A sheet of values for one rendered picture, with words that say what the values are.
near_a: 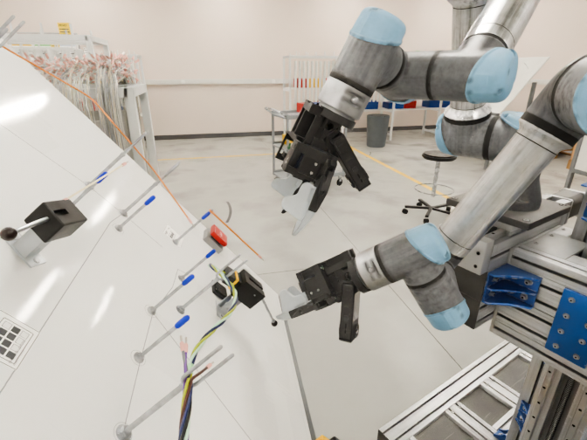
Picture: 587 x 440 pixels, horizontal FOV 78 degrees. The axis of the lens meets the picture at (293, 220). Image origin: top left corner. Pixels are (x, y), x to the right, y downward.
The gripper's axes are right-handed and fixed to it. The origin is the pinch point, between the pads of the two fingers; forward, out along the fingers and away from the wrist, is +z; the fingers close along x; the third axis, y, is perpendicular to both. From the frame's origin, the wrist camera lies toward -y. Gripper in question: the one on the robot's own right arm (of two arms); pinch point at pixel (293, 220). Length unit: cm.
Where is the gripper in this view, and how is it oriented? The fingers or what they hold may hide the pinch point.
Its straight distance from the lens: 66.3
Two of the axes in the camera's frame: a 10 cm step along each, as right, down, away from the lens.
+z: -4.4, 8.4, 3.3
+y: -8.6, -2.9, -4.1
